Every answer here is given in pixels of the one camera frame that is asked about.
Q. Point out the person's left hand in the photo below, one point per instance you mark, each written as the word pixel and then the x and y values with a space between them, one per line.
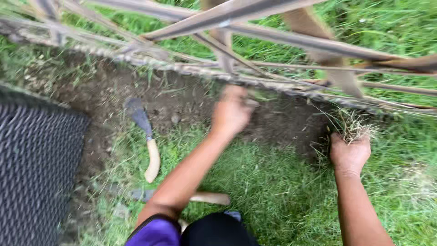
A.
pixel 230 112

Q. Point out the person's right hand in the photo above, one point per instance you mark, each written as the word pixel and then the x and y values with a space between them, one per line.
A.
pixel 349 154

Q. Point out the person's left fingers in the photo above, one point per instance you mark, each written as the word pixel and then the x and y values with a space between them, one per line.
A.
pixel 245 99

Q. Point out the bunch of pulled dry grass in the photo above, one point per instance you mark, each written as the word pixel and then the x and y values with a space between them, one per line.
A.
pixel 351 126

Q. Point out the bamboo stick fence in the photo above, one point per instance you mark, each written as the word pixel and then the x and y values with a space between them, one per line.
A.
pixel 239 51

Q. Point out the small grey stone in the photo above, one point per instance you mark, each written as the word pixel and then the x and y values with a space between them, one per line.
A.
pixel 175 118

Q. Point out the person's black trousers knee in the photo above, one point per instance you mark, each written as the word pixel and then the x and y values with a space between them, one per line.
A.
pixel 218 229

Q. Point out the purple shirt sleeve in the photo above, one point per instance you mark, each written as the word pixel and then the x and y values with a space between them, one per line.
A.
pixel 155 232

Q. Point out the grey woven plastic basket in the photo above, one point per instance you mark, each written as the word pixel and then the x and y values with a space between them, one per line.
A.
pixel 36 167

